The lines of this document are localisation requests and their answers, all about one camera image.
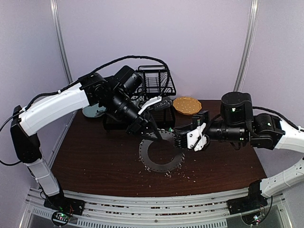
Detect aluminium frame post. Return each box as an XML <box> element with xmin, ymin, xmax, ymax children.
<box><xmin>233</xmin><ymin>0</ymin><xmax>259</xmax><ymax>92</ymax></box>
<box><xmin>49</xmin><ymin>0</ymin><xmax>80</xmax><ymax>107</ymax></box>

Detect black wire dish rack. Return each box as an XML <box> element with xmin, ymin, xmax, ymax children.
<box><xmin>102</xmin><ymin>65</ymin><xmax>178</xmax><ymax>131</ymax></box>

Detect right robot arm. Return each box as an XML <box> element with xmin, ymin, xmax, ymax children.
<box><xmin>173</xmin><ymin>92</ymin><xmax>304</xmax><ymax>153</ymax></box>

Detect right aluminium frame post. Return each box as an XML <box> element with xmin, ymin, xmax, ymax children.
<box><xmin>233</xmin><ymin>0</ymin><xmax>259</xmax><ymax>92</ymax></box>

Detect aluminium front rail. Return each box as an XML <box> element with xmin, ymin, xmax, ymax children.
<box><xmin>17</xmin><ymin>188</ymin><xmax>295</xmax><ymax>228</ymax></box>

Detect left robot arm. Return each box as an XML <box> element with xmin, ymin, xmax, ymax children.
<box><xmin>10</xmin><ymin>66</ymin><xmax>162</xmax><ymax>211</ymax></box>

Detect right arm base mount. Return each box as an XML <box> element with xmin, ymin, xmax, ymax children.
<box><xmin>227</xmin><ymin>196</ymin><xmax>268</xmax><ymax>215</ymax></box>

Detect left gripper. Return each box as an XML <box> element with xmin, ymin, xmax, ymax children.
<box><xmin>107</xmin><ymin>89</ymin><xmax>163</xmax><ymax>142</ymax></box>

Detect left aluminium frame post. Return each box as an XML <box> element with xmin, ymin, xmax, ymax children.
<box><xmin>49</xmin><ymin>0</ymin><xmax>80</xmax><ymax>107</ymax></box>

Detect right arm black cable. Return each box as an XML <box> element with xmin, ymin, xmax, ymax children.
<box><xmin>251</xmin><ymin>106</ymin><xmax>304</xmax><ymax>131</ymax></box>

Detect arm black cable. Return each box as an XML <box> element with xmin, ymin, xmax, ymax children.
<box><xmin>251</xmin><ymin>106</ymin><xmax>304</xmax><ymax>131</ymax></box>
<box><xmin>0</xmin><ymin>55</ymin><xmax>173</xmax><ymax>167</ymax></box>

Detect yellow dotted plate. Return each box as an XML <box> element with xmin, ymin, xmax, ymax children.
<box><xmin>173</xmin><ymin>96</ymin><xmax>202</xmax><ymax>115</ymax></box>

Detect metal keyring disc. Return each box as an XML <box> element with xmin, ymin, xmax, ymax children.
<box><xmin>139</xmin><ymin>129</ymin><xmax>185</xmax><ymax>173</ymax></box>

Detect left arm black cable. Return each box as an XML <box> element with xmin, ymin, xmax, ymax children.
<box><xmin>0</xmin><ymin>55</ymin><xmax>173</xmax><ymax>167</ymax></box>

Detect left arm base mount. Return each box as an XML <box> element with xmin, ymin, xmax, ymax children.
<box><xmin>44</xmin><ymin>196</ymin><xmax>85</xmax><ymax>215</ymax></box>

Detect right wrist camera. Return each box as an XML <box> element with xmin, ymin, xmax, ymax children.
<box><xmin>186</xmin><ymin>123</ymin><xmax>208</xmax><ymax>152</ymax></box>

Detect light blue ceramic plate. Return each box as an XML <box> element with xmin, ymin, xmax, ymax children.
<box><xmin>82</xmin><ymin>105</ymin><xmax>106</xmax><ymax>118</ymax></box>

